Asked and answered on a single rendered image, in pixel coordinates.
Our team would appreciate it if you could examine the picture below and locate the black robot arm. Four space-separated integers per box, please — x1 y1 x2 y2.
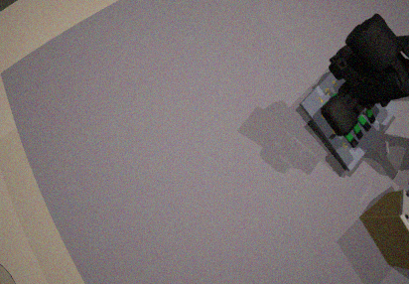
329 14 409 100

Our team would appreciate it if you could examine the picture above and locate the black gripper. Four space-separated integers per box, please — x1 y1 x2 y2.
321 70 391 137

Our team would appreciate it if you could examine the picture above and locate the light grey switch panel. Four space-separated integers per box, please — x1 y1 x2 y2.
299 71 397 171

